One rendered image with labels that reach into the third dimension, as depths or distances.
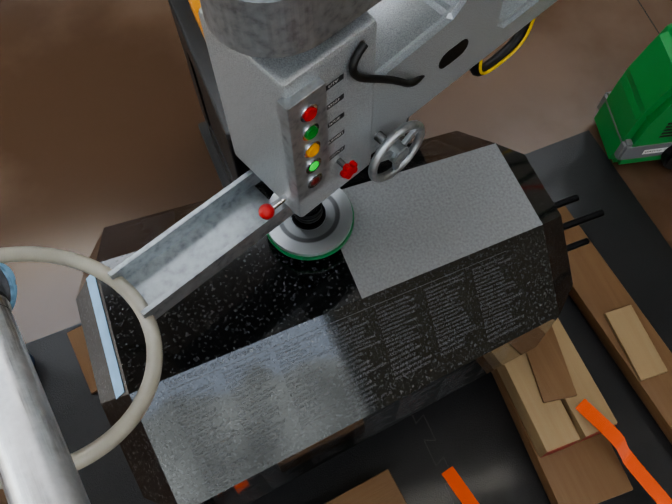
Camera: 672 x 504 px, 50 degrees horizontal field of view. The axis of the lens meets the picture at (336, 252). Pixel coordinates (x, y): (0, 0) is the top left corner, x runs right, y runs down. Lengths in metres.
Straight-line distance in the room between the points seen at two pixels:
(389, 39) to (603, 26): 2.22
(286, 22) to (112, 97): 2.25
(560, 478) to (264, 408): 1.07
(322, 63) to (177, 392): 0.88
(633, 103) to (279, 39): 1.99
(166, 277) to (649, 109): 1.90
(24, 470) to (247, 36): 0.64
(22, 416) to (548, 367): 1.74
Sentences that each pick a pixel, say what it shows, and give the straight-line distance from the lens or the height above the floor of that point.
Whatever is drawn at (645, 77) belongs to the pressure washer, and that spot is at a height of 0.38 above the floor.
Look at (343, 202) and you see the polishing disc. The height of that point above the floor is 0.91.
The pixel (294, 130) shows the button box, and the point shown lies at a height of 1.48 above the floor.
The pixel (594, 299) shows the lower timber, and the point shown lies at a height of 0.08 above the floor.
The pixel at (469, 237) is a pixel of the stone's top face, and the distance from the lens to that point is 1.78.
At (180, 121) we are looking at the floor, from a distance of 3.08.
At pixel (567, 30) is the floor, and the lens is 3.44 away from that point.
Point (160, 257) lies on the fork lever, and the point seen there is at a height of 1.11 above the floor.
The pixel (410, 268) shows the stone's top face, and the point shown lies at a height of 0.85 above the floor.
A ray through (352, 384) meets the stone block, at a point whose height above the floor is 0.70.
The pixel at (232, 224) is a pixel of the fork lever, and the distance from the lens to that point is 1.51.
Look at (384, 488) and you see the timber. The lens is 2.31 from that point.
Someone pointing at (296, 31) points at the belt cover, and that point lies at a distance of 1.05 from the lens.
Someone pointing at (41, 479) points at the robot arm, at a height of 1.54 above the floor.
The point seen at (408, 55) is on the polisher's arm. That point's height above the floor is 1.40.
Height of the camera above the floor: 2.42
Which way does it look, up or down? 64 degrees down
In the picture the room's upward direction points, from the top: 2 degrees counter-clockwise
